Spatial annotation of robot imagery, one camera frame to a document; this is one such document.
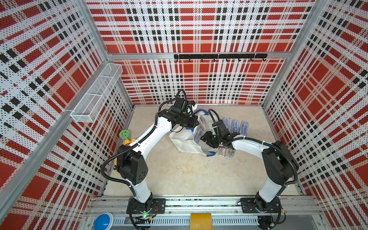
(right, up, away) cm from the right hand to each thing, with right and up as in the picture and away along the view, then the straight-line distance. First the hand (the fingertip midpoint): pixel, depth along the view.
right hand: (204, 139), depth 91 cm
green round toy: (-55, +3, +7) cm, 56 cm away
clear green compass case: (+18, -9, +2) cm, 20 cm away
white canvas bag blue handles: (-10, +2, -14) cm, 17 cm away
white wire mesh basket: (-74, +21, +1) cm, 77 cm away
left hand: (-3, +11, -10) cm, 15 cm away
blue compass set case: (+20, +12, +20) cm, 31 cm away
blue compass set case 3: (+32, +8, +16) cm, 36 cm away
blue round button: (-50, -36, -23) cm, 66 cm away
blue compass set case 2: (+25, +8, +17) cm, 31 cm away
